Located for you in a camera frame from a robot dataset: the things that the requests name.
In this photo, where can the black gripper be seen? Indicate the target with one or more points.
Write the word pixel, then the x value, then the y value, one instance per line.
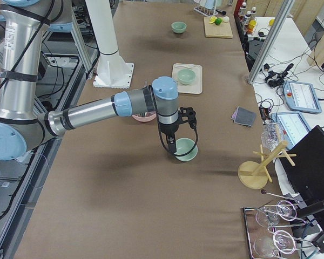
pixel 169 130

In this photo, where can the green bowl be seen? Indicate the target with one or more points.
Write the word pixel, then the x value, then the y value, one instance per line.
pixel 178 27
pixel 186 76

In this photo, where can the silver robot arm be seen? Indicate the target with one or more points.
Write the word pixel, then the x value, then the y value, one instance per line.
pixel 32 91

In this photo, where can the green bowl near arm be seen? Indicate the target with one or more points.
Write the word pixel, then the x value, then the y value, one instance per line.
pixel 186 151

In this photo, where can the pink bowl with ice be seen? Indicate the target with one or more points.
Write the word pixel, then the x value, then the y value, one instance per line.
pixel 147 118

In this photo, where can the green bowl on tray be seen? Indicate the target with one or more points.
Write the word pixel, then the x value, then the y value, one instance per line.
pixel 186 76

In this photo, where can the beige rabbit tray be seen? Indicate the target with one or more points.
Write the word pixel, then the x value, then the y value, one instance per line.
pixel 194 88

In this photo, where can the grey folded cloth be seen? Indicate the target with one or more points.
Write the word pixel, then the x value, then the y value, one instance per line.
pixel 244 117

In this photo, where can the wooden cup tree stand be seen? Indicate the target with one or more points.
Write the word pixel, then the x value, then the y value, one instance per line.
pixel 255 175

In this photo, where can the teach pendant tablet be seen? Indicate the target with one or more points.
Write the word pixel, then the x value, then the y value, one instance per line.
pixel 294 125
pixel 301 97

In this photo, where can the wooden cutting board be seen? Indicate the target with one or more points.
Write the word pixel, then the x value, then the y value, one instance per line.
pixel 222 30

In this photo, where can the lemon slice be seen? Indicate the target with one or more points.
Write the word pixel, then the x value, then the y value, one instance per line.
pixel 212 19

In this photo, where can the green lime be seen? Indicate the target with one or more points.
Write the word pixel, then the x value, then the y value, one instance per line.
pixel 218 21

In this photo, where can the white garlic bulb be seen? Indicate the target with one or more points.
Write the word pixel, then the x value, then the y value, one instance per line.
pixel 226 19

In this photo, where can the black monitor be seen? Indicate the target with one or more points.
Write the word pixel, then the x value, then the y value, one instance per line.
pixel 307 175

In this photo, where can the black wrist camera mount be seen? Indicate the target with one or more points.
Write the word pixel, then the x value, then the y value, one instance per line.
pixel 187 115

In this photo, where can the aluminium frame post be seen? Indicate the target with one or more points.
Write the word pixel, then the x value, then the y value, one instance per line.
pixel 269 41

